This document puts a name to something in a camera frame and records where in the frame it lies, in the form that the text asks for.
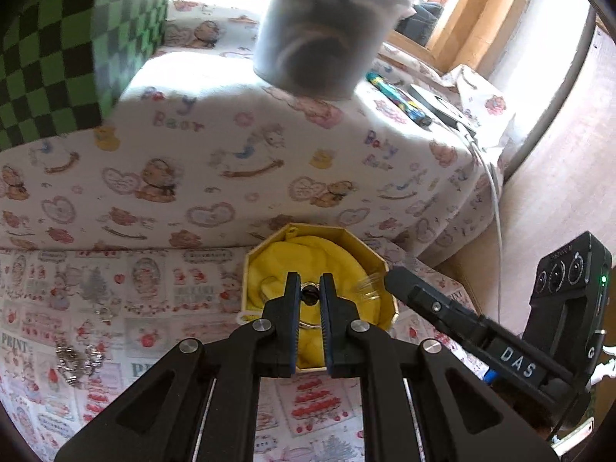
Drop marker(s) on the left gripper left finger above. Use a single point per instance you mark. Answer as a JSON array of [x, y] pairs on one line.
[[281, 347]]

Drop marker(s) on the white wooden cabinet panel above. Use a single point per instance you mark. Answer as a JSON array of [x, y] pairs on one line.
[[564, 187]]

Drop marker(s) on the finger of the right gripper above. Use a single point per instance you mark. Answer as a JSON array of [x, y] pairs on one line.
[[447, 315]]

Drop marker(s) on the baby bear printed cover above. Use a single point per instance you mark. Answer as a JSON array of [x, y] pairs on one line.
[[201, 152]]

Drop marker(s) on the silver chain jewelry piece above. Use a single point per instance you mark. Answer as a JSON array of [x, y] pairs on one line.
[[75, 366]]

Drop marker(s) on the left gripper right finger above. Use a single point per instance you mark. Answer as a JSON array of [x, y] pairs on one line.
[[342, 357]]

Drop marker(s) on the wooden window frame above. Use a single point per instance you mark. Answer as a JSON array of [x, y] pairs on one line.
[[472, 33]]

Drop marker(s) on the gold octagonal jewelry box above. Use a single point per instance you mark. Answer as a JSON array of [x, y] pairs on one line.
[[317, 293]]

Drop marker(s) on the yellow cloth lining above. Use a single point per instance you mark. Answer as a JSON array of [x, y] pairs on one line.
[[313, 288]]

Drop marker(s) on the green checkered tissue box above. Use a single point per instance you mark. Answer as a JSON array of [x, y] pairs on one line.
[[65, 63]]

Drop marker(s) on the plastic jar with dark contents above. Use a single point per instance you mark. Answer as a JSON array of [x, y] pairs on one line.
[[323, 48]]

